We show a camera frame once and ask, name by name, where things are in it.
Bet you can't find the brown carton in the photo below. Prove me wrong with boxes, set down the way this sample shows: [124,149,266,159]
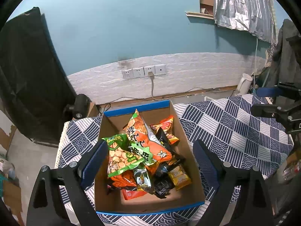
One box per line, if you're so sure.
[199,0,216,14]

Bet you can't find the clear plastic bag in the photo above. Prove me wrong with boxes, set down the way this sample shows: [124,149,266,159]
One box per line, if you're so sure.
[0,158,16,180]

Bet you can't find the large orange green snack bag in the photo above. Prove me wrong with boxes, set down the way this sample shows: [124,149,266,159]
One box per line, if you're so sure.
[123,109,174,168]

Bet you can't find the orange cartoon chip bag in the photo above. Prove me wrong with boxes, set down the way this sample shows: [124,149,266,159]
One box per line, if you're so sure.
[109,170,138,192]

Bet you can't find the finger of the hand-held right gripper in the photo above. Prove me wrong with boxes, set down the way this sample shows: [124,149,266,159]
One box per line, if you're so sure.
[250,104,295,119]
[257,82,301,97]

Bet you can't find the white single-hole wall socket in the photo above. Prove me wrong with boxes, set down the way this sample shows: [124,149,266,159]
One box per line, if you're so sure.
[155,63,167,75]

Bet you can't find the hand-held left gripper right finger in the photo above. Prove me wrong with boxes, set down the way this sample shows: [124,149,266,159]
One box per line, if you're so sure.
[192,139,274,226]

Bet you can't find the white kettle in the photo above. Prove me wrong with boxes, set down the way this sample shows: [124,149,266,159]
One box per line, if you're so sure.
[236,73,254,97]

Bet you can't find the orange red striped snack packet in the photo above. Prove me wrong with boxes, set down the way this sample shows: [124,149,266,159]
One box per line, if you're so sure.
[150,115,181,146]

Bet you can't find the grey plug cable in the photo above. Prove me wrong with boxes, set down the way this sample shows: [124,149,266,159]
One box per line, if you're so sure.
[148,72,163,100]

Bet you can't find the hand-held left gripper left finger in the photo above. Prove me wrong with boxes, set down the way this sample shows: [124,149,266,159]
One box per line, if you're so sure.
[26,140,109,226]

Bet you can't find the small black snack packet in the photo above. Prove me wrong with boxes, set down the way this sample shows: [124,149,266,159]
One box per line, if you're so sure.
[153,178,176,197]

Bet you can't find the silver foil curtain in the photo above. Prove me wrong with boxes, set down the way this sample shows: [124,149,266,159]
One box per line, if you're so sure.
[214,0,277,43]

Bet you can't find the green peanut snack bag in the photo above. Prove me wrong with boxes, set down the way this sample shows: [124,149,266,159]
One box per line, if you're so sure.
[101,133,145,179]

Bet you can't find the navy white patterned tablecloth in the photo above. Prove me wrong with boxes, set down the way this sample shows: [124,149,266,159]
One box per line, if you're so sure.
[55,94,295,226]

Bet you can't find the flat brown cardboard sheet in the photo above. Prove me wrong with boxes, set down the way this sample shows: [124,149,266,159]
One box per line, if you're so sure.
[2,179,23,214]

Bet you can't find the small yellow snack packet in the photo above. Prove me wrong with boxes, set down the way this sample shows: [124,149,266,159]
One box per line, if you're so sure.
[168,164,192,191]

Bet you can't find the black cartoon snack packet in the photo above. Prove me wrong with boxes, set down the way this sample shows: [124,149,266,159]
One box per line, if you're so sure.
[156,128,187,178]

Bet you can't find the clear plastic water bottle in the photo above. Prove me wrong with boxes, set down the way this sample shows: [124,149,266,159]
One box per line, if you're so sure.
[282,162,301,181]

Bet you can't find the white cord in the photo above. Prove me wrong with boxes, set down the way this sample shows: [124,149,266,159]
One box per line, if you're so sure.
[253,37,258,92]

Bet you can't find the silver snack packet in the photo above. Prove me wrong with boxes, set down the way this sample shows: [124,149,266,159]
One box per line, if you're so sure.
[132,163,156,194]

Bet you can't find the small brown cardboard box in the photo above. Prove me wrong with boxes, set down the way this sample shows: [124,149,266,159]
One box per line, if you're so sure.
[88,102,103,118]

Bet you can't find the wooden window sill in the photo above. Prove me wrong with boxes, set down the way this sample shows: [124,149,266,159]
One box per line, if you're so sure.
[186,11,216,20]

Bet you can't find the black round device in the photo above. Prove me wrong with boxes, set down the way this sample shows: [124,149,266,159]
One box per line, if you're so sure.
[63,94,93,120]

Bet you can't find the blue-edged cardboard box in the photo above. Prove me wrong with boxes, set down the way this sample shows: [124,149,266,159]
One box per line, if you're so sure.
[95,100,206,216]

